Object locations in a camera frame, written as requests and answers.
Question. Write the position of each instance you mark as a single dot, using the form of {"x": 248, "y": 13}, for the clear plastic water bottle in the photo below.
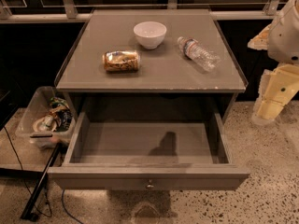
{"x": 193, "y": 50}

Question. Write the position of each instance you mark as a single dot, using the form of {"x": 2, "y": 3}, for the crushed gold snack can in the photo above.
{"x": 121, "y": 60}

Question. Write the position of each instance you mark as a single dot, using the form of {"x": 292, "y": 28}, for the metal railing frame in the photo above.
{"x": 75, "y": 10}

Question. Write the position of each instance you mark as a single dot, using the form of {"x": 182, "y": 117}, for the clear plastic storage bin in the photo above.
{"x": 38, "y": 108}

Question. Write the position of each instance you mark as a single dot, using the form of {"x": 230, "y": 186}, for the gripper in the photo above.
{"x": 285, "y": 37}

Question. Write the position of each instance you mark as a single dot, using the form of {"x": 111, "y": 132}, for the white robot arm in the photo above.
{"x": 281, "y": 41}

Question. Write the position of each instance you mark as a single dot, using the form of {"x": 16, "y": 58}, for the white ceramic bowl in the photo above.
{"x": 150, "y": 34}

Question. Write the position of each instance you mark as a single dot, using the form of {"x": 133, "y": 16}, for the white plate in bin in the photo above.
{"x": 45, "y": 124}

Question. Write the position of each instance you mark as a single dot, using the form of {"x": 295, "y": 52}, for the colourful snack bags in bin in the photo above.
{"x": 59, "y": 108}

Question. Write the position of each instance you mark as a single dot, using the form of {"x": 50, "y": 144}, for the grey drawer cabinet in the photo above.
{"x": 163, "y": 69}

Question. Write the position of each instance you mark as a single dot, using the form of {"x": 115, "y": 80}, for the grey top drawer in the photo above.
{"x": 148, "y": 156}

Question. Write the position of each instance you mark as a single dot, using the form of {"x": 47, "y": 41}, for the black metal stand leg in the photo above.
{"x": 42, "y": 180}

